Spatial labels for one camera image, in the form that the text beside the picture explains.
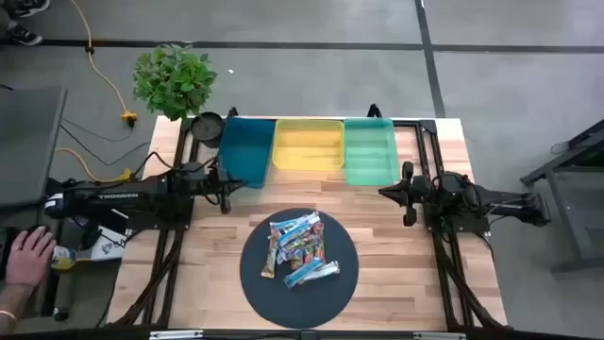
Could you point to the green plastic bin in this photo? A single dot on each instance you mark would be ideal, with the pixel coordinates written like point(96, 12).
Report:
point(370, 156)

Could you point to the blue pink granola bar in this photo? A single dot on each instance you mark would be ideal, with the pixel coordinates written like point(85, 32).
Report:
point(297, 219)

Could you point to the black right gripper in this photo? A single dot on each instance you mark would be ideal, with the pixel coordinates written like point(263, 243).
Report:
point(415, 191)

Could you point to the yellow plastic bin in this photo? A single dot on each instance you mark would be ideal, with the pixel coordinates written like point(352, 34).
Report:
point(309, 146)

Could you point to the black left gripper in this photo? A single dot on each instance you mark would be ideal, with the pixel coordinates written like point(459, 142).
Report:
point(225, 189)

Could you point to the grey desk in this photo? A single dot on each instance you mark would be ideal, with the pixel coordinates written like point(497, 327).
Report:
point(28, 141)

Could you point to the person's hand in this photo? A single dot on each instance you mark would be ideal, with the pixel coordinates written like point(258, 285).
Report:
point(28, 257)

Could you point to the yellow white bottle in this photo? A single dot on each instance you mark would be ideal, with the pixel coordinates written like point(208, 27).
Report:
point(63, 259)

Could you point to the black caster wheel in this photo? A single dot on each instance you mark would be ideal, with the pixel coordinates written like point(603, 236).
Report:
point(60, 314)

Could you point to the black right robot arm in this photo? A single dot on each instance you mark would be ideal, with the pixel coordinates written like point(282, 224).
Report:
point(500, 198)

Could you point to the black table clamp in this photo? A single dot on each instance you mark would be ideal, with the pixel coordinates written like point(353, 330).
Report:
point(232, 112)
point(374, 112)

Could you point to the dark round plate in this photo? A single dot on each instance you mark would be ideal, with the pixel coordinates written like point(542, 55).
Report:
point(292, 307)

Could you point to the white printed box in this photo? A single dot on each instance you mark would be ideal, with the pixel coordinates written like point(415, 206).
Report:
point(108, 248)

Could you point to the green leafy plant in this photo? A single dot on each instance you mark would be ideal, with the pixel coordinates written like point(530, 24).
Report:
point(172, 80)

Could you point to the silver metal bracket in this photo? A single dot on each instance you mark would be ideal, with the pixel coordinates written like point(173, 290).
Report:
point(174, 334)
point(439, 336)

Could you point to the person's forearm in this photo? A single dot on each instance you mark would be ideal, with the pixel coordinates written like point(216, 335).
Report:
point(11, 300)

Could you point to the black metal stand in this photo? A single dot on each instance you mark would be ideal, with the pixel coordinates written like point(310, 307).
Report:
point(566, 198)

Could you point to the red granola bar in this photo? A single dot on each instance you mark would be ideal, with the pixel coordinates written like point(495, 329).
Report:
point(307, 255)
point(320, 241)

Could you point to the person's shoe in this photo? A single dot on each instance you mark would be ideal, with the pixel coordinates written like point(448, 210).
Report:
point(30, 7)
point(26, 35)

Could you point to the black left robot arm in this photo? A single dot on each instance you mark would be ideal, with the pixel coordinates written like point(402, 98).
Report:
point(118, 196)

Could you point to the dark grey side table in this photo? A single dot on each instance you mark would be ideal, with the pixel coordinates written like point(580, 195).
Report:
point(42, 302)

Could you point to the blue plastic bin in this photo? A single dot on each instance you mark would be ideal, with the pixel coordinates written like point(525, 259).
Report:
point(247, 151)

